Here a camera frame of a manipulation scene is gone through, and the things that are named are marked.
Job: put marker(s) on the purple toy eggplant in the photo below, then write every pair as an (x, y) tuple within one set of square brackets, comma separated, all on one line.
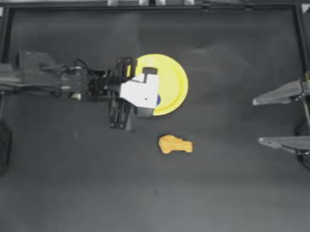
[(158, 99)]

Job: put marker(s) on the yellow plate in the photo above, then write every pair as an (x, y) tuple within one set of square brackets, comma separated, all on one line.
[(174, 81)]

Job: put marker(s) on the orange toy fried chicken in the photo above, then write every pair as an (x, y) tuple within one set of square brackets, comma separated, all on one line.
[(175, 144)]

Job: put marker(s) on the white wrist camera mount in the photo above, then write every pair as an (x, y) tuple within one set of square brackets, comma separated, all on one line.
[(139, 90)]

